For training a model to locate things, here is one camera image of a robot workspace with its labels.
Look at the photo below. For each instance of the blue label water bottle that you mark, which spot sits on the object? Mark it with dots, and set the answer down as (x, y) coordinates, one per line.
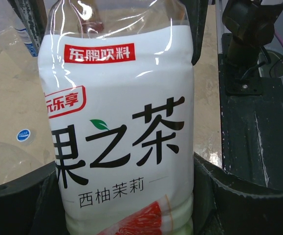
(22, 32)

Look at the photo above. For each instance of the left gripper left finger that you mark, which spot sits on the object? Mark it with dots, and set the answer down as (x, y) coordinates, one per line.
(32, 204)

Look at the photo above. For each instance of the juice bottle with white label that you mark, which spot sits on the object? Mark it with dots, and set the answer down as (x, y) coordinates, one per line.
(118, 82)

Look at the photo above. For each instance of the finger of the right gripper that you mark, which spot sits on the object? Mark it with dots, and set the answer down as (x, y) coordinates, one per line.
(197, 13)
(32, 14)

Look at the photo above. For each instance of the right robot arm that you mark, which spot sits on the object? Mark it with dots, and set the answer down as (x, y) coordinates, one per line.
(250, 24)

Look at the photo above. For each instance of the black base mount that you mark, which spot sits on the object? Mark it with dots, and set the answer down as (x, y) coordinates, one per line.
(251, 115)

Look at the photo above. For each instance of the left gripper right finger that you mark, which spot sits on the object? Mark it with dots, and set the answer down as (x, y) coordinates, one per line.
(225, 204)

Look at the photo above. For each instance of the white blue bottle cap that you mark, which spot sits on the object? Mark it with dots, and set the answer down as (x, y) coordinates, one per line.
(26, 136)

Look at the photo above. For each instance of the clear bottle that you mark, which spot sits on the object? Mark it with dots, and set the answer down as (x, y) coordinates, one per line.
(15, 162)

